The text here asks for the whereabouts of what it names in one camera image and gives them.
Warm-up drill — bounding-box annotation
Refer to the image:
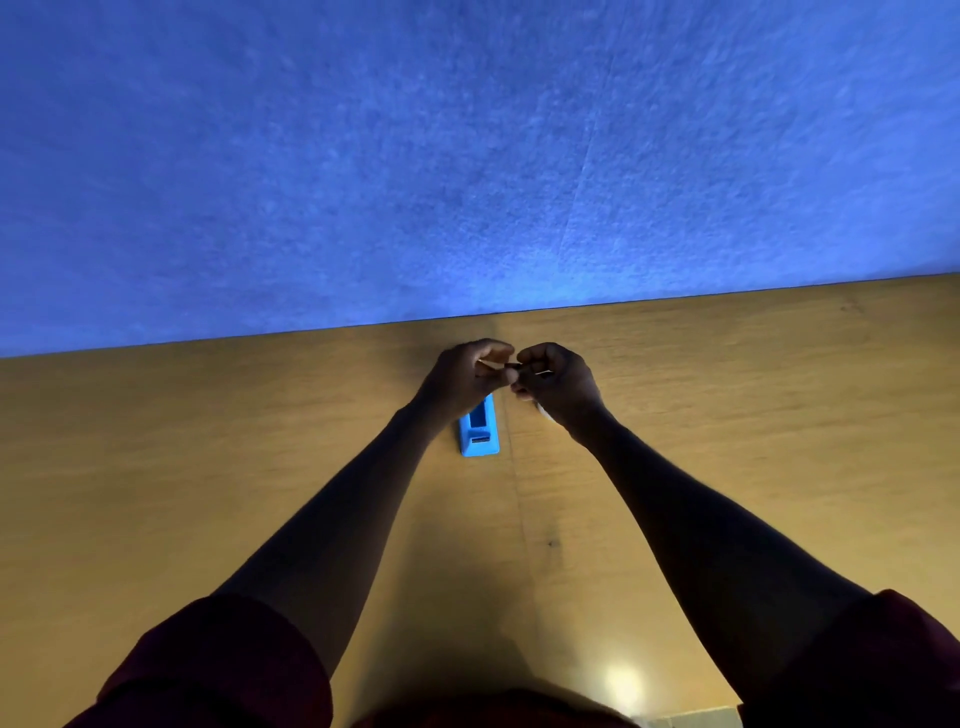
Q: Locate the dark red shirt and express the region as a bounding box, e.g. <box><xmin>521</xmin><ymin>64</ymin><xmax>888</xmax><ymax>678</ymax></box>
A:
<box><xmin>63</xmin><ymin>588</ymin><xmax>960</xmax><ymax>728</ymax></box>

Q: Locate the person's left hand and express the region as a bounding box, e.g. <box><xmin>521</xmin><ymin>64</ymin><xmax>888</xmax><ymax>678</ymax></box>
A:
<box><xmin>414</xmin><ymin>339</ymin><xmax>521</xmax><ymax>422</ymax></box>

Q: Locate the person's right forearm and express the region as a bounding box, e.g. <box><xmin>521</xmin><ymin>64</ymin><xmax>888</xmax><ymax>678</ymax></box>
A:
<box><xmin>567</xmin><ymin>405</ymin><xmax>871</xmax><ymax>702</ymax></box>

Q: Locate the blue stapler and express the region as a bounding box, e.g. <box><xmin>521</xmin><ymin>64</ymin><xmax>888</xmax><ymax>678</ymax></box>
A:
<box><xmin>459</xmin><ymin>393</ymin><xmax>501</xmax><ymax>459</ymax></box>

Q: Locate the person's right hand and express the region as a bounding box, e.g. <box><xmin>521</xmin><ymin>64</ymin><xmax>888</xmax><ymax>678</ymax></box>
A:
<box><xmin>510</xmin><ymin>342</ymin><xmax>606</xmax><ymax>434</ymax></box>

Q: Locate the person's left forearm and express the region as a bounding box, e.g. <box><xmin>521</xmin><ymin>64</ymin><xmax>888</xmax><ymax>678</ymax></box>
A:
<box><xmin>214</xmin><ymin>401</ymin><xmax>451</xmax><ymax>680</ymax></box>

